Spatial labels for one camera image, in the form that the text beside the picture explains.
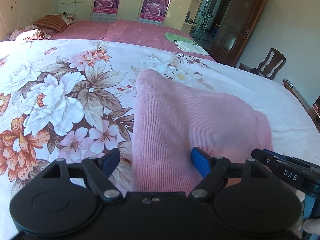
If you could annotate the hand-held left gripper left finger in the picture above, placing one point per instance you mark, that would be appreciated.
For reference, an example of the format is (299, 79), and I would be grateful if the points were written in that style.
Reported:
(111, 162)

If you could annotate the metal railing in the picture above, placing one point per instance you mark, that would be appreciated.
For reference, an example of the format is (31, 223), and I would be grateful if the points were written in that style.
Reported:
(202, 27)

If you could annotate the pink knit sweater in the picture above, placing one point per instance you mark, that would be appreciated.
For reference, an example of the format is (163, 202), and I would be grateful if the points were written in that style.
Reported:
(187, 120)

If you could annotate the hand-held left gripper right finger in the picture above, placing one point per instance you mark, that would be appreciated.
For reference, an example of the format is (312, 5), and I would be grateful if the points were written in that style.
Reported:
(200, 161)

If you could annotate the pink bedspread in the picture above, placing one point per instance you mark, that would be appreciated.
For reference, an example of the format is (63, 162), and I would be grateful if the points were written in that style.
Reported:
(135, 31)

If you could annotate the brown wooden board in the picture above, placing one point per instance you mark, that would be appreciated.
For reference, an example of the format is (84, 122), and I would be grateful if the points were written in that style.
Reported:
(297, 93)

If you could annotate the purple wall poster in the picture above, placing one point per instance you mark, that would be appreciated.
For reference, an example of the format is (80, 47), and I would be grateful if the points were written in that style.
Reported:
(155, 7)
(107, 2)

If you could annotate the wooden chair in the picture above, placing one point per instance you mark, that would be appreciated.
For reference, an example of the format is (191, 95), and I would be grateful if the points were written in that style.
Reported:
(271, 62)

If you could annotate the small floral pillow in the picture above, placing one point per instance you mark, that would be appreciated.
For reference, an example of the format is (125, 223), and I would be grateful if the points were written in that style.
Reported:
(68, 17)

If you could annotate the large floral pillow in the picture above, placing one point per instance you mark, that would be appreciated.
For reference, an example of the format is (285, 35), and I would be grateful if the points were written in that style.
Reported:
(27, 33)

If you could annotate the person's right hand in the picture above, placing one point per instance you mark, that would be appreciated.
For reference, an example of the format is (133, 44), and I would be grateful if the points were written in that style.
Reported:
(311, 227)

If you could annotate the green cloth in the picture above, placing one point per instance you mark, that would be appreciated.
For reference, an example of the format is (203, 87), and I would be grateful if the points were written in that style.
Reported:
(175, 37)

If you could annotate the white floral bed sheet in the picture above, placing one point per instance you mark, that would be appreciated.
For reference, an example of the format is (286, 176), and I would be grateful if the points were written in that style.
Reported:
(50, 92)

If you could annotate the brown striped pillow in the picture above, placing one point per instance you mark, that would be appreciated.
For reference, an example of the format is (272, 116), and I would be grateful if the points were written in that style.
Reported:
(51, 23)

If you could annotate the brown wooden door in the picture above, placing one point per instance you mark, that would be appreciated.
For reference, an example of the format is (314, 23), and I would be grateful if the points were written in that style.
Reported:
(237, 12)

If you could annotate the dark shelf clutter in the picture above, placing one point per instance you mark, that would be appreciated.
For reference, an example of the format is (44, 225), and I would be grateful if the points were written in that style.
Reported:
(189, 18)

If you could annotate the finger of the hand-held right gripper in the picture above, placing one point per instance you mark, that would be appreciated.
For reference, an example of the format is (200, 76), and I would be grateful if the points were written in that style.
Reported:
(297, 163)
(265, 158)

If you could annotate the white folded cloth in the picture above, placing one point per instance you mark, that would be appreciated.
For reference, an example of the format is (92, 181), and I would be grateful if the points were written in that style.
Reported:
(191, 47)

